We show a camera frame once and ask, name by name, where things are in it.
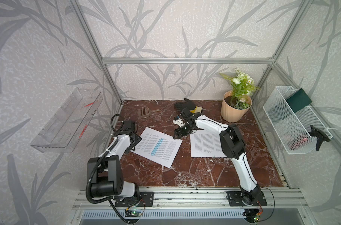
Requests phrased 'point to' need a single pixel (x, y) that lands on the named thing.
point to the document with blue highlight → (158, 146)
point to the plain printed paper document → (206, 144)
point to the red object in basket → (298, 143)
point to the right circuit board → (257, 217)
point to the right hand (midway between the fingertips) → (177, 134)
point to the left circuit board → (132, 213)
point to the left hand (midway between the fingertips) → (134, 142)
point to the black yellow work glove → (188, 104)
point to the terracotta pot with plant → (238, 101)
